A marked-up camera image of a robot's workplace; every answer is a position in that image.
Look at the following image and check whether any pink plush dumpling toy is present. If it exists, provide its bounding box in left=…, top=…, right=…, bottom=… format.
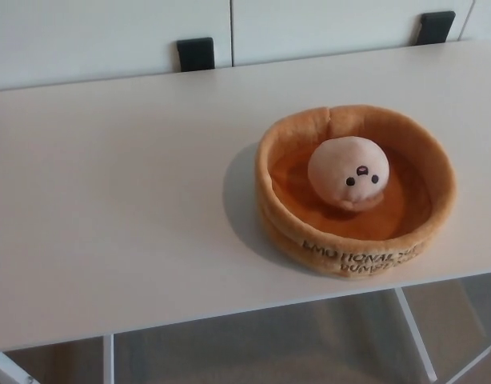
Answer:
left=308, top=136, right=392, bottom=211

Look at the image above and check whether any orange round plush plate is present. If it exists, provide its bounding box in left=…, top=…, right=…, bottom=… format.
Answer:
left=253, top=104, right=458, bottom=287

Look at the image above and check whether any left black wall bracket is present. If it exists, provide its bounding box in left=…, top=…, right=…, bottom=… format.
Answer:
left=176, top=37, right=215, bottom=73

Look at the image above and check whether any black wall bracket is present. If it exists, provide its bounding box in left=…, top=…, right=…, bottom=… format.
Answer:
left=176, top=37, right=215, bottom=73
left=420, top=10, right=457, bottom=44

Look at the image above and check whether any white table leg frame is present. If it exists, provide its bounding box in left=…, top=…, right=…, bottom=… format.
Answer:
left=0, top=334, right=115, bottom=384
left=393, top=287, right=491, bottom=384

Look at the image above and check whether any right black wall bracket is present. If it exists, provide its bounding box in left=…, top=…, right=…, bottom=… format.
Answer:
left=420, top=10, right=457, bottom=44

